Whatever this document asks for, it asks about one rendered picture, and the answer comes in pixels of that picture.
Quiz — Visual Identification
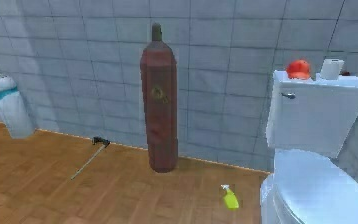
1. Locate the red gas cylinder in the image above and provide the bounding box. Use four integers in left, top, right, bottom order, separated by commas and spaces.
139, 22, 180, 174

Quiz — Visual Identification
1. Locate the grey toilet brush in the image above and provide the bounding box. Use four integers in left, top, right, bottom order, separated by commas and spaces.
70, 136, 111, 181

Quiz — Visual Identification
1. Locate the yellow spray bottle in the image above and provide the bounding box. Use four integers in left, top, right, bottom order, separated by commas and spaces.
220, 184, 240, 211

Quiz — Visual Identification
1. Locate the orange round object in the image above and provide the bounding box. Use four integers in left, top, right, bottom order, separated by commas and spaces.
285, 59, 312, 81

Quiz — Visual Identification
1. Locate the white toilet paper roll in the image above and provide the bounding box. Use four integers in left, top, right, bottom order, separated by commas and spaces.
320, 58, 345, 81

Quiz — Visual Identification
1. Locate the white bin with teal band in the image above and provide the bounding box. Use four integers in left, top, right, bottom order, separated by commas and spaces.
0, 74, 36, 140

